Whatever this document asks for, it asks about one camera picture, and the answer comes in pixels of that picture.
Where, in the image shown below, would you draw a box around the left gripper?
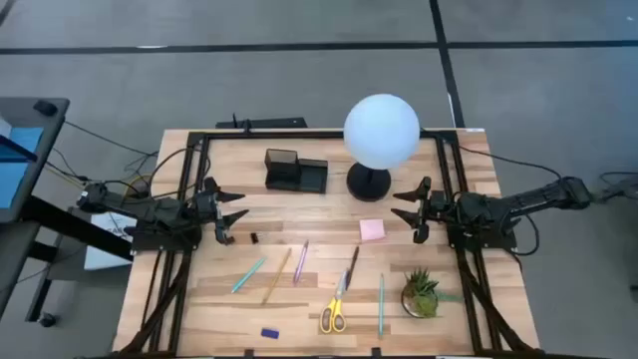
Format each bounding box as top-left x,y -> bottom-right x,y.
192,177 -> 249,245

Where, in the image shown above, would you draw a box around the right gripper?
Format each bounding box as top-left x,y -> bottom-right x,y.
390,177 -> 454,245

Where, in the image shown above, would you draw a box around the pink sticky note pad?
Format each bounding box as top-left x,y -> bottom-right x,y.
359,218 -> 387,242

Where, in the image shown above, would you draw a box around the teal pen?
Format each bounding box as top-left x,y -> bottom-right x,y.
230,255 -> 268,294

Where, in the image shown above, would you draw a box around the yellow pencil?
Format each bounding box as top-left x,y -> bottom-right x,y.
260,247 -> 293,306

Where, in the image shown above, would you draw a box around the dark brown pen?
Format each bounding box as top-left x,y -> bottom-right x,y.
345,245 -> 361,291

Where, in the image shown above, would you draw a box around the white globe table lamp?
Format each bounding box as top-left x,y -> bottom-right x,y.
342,93 -> 422,202

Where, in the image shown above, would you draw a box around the small potted succulent plant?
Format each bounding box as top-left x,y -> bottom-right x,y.
401,267 -> 464,319

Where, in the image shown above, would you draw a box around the purple pen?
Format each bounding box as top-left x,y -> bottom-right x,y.
292,239 -> 310,286

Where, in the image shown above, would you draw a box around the black mesh desk organizer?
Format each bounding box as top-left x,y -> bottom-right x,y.
263,148 -> 329,194

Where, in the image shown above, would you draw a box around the long teal pencil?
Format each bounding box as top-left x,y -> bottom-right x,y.
377,272 -> 386,340

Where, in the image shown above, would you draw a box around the yellow handled scissors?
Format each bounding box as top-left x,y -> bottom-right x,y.
319,268 -> 349,335

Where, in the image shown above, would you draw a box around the black box with antenna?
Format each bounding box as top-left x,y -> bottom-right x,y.
214,113 -> 309,130

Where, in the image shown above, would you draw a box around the white paper sheet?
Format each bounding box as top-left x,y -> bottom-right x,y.
83,208 -> 139,271

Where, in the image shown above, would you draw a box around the dark grey side desk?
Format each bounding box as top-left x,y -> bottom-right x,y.
0,97 -> 134,323

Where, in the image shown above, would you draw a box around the black computer mouse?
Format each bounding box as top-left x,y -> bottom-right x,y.
33,99 -> 59,118

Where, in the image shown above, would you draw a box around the blue screen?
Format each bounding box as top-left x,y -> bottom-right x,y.
0,127 -> 45,210

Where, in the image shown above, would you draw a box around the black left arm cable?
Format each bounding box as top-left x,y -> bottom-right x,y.
148,145 -> 212,196

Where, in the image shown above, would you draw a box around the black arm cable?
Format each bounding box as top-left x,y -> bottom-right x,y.
457,143 -> 564,181
148,145 -> 212,196

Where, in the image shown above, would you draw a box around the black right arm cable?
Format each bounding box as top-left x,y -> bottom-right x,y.
457,143 -> 564,181

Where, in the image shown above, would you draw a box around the black floor cable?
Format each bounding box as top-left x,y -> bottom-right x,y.
63,120 -> 159,158

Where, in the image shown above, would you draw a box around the black power adapter with cable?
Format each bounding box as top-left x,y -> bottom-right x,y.
590,172 -> 638,203

